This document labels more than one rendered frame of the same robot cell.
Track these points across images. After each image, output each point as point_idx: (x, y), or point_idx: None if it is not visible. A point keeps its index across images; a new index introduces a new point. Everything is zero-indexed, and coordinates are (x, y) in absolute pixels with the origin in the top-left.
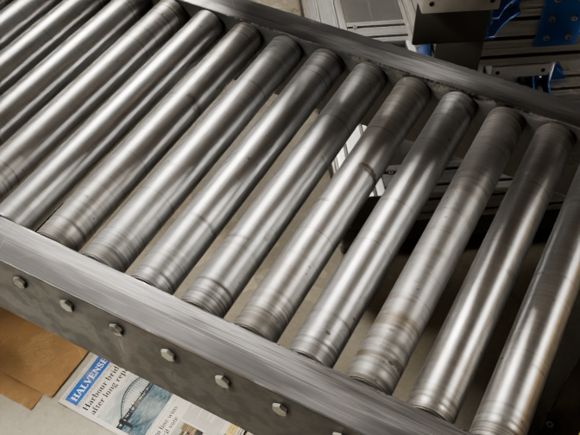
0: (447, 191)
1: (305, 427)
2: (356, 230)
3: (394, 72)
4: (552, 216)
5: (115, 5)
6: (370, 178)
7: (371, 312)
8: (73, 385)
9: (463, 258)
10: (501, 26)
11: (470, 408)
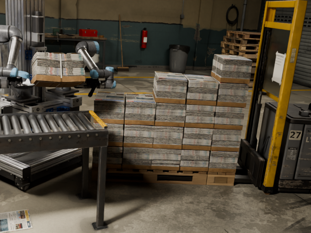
0: (66, 120)
1: (73, 138)
2: (24, 180)
3: (44, 114)
4: (62, 164)
5: None
6: (55, 121)
7: (38, 195)
8: None
9: (48, 181)
10: None
11: (71, 197)
